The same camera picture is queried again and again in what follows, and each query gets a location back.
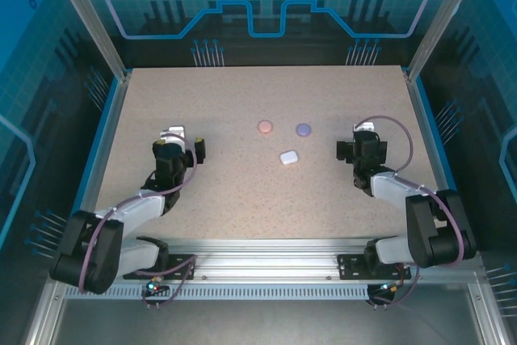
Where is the slotted grey cable duct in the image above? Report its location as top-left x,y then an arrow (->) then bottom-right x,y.
63,284 -> 372,301

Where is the white rectangular charging case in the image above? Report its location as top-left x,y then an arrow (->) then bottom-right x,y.
279,149 -> 301,166

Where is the small LED connector board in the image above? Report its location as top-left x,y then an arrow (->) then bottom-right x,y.
377,282 -> 405,296
145,276 -> 169,296

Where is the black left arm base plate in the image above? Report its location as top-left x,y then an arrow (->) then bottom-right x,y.
122,254 -> 198,281

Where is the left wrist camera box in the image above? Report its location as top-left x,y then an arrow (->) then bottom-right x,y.
158,124 -> 187,145

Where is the aluminium frame post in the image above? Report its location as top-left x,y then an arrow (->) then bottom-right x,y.
406,0 -> 489,82
43,0 -> 132,82

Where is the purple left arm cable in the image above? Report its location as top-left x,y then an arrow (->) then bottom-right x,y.
78,130 -> 199,310

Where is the metal sheet shelf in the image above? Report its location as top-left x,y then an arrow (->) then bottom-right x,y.
23,270 -> 517,345

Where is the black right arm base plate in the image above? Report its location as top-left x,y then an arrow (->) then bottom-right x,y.
336,254 -> 413,281

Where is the aluminium mounting rail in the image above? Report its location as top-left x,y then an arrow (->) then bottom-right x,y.
52,238 -> 484,284

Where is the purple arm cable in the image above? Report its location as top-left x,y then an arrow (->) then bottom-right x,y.
78,130 -> 199,310
355,115 -> 465,309

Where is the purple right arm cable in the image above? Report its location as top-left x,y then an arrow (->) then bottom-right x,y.
355,115 -> 465,309

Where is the aluminium table side rail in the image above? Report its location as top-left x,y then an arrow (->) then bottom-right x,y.
60,72 -> 132,251
403,72 -> 477,251

